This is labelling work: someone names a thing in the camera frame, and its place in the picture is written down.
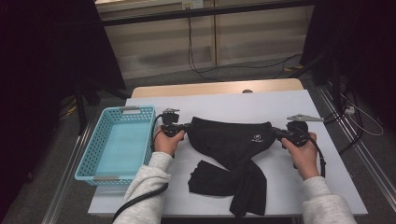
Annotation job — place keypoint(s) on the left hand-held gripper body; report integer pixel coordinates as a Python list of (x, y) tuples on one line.
[(170, 124)]

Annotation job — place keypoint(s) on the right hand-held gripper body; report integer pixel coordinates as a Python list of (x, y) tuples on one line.
[(297, 130)]

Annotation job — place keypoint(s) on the black pants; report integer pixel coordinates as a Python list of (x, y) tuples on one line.
[(230, 146)]

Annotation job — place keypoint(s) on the light blue plastic basket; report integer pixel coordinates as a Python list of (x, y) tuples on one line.
[(93, 149)]

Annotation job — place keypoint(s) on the person's left hand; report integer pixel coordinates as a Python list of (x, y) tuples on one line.
[(166, 144)]

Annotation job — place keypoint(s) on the person's right hand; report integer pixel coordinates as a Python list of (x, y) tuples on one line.
[(303, 157)]

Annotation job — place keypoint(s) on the white table cover board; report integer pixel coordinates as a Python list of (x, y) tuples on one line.
[(218, 102)]

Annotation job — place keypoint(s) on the light wooden table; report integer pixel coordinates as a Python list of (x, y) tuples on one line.
[(202, 88)]

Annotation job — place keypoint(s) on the dark round table grommet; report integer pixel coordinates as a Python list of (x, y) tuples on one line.
[(247, 91)]

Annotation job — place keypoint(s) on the white plug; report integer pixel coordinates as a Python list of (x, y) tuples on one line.
[(349, 110)]

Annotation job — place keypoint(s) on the black metal stand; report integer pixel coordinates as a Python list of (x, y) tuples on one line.
[(81, 109), (336, 87)]

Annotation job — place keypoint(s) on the black curtain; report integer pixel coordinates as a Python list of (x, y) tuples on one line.
[(37, 77), (361, 46)]

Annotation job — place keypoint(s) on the black metal beam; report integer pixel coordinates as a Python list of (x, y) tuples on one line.
[(202, 12)]

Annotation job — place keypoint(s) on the aluminium floor rail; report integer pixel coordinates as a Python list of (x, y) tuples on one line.
[(367, 155), (67, 177)]

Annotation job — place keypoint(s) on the white wall socket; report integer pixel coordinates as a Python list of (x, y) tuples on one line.
[(192, 4)]

